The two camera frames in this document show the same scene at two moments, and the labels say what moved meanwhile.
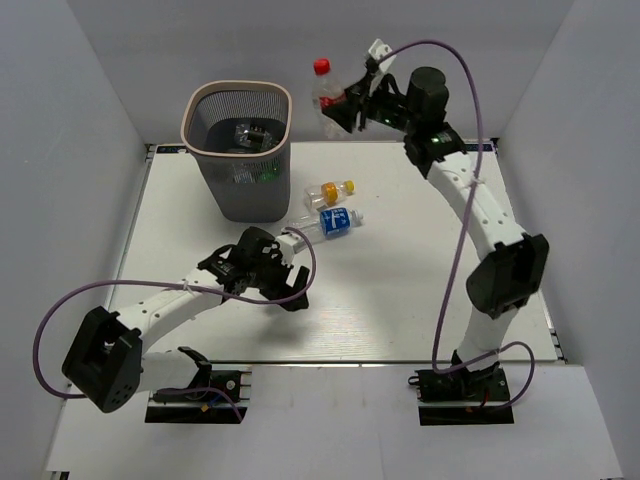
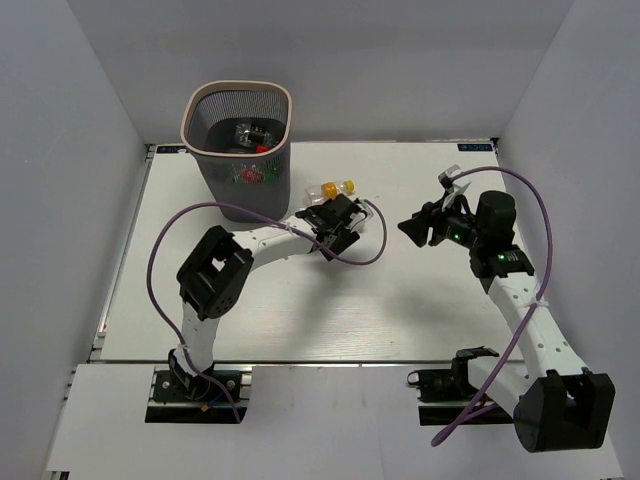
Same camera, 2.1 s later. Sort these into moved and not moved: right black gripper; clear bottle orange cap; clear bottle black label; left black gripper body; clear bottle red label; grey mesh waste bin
Moved: clear bottle red label; right black gripper; left black gripper body
Not moved: grey mesh waste bin; clear bottle orange cap; clear bottle black label
